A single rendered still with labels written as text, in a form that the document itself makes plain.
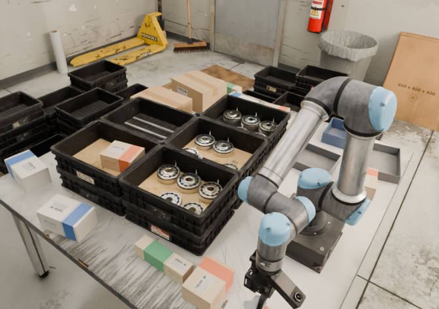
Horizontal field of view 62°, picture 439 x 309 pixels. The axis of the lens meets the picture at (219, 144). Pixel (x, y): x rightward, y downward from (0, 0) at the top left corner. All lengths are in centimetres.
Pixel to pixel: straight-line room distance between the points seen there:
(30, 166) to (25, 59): 295
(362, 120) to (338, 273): 67
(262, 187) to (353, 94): 37
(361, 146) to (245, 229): 67
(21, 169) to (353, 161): 146
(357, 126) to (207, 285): 72
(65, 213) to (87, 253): 19
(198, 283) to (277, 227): 51
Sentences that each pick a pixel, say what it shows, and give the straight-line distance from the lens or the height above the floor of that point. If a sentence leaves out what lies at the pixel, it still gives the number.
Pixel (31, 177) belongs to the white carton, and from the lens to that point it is 190.
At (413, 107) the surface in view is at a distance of 419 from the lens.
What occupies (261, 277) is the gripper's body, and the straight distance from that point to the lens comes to 109.
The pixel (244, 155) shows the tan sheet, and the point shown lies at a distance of 180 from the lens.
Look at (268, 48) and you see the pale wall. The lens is 484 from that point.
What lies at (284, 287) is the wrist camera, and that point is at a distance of 107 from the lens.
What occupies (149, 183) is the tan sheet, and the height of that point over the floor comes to 83.
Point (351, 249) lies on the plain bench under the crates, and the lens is 166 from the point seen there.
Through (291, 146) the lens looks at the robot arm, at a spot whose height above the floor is 129.
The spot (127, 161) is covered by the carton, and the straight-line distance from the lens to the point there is 165.
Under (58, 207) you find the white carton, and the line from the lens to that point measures 168.
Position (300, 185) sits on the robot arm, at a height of 99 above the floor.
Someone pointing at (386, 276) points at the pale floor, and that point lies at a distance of 257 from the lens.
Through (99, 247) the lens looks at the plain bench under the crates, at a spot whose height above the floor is 70.
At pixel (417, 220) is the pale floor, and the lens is 302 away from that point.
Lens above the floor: 190
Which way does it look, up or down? 35 degrees down
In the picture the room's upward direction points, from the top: 2 degrees clockwise
